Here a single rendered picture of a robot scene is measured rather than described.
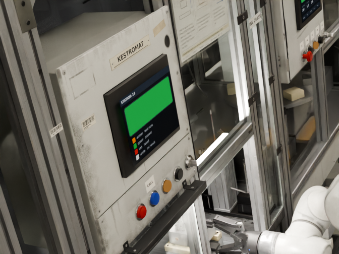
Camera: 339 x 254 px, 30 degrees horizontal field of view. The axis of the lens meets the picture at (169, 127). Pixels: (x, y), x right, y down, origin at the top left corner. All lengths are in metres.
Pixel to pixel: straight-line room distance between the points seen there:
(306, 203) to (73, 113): 0.96
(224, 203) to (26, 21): 1.35
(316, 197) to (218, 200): 0.48
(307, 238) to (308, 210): 0.09
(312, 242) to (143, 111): 0.75
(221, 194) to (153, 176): 0.83
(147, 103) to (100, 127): 0.15
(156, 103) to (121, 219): 0.28
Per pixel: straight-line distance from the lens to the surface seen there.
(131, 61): 1.40
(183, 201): 1.59
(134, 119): 1.38
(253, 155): 2.08
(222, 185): 2.29
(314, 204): 1.98
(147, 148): 1.43
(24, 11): 1.16
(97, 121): 1.31
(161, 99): 1.47
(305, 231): 1.96
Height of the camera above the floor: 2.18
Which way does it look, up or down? 24 degrees down
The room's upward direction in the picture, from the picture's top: 11 degrees counter-clockwise
